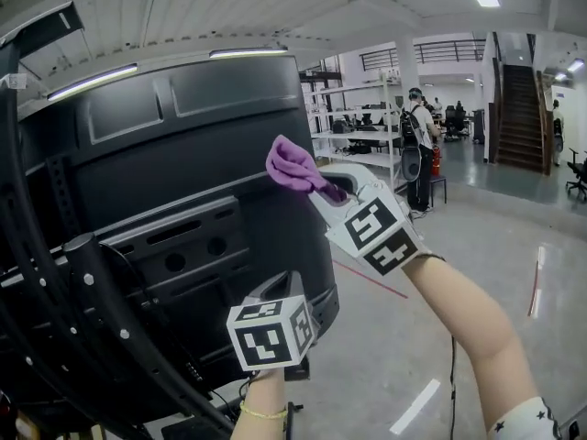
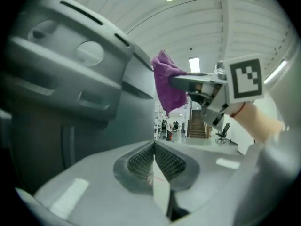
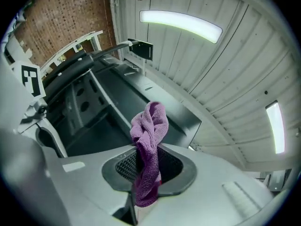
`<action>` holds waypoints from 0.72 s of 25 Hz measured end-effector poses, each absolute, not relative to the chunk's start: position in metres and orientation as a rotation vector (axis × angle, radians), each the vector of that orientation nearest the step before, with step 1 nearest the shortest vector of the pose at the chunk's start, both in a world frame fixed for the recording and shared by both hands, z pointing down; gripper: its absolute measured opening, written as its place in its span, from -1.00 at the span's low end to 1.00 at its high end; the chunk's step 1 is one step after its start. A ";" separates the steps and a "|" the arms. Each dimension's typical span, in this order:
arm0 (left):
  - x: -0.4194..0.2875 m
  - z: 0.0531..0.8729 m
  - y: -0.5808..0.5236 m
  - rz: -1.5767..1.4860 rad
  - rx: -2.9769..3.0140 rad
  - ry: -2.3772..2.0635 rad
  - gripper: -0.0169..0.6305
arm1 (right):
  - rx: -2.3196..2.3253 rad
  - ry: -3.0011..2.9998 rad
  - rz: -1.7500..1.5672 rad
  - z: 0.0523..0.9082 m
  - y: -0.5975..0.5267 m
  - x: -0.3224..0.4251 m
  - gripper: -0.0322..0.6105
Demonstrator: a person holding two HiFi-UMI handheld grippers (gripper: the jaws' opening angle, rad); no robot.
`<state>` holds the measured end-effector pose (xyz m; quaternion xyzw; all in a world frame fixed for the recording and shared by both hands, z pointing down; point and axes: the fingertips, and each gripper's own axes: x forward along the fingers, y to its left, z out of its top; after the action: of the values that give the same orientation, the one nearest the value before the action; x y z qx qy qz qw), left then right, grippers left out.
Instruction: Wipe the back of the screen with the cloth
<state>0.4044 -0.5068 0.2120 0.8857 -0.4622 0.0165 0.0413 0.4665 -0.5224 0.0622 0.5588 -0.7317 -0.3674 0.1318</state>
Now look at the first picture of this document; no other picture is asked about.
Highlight black stool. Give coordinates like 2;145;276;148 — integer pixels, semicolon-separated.
427;173;449;205

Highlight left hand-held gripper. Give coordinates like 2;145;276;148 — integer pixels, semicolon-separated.
226;269;318;381

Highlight person's right forearm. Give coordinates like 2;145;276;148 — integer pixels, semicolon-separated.
400;254;540;435

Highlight black office chair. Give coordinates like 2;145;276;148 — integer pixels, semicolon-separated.
565;147;587;201

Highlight black cable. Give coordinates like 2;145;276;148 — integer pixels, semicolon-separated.
448;335;459;440

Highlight black screen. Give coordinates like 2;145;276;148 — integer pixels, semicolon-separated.
17;51;341;413

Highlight white shelving rack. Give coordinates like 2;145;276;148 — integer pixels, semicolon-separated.
307;68;405;193

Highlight black balcony railing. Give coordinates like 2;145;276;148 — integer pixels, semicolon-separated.
359;38;487;71

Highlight white star-print sleeve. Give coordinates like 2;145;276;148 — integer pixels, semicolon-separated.
485;396;566;440

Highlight black stand pole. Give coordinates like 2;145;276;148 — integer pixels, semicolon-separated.
61;233;239;435

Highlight dark wooden staircase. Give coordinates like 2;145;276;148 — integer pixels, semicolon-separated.
487;58;554;176

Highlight person's left forearm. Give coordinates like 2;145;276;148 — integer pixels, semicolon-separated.
234;367;290;440

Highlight purple cloth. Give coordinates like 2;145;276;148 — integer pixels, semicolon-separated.
265;135;349;205

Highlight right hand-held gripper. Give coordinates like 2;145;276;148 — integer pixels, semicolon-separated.
308;162;432;277

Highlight black screen mounting bracket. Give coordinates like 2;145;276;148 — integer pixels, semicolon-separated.
45;153;251;302

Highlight black curved frame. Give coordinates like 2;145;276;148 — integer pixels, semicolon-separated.
0;0;152;430

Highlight yellow bead bracelet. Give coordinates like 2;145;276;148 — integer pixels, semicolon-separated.
238;399;289;421

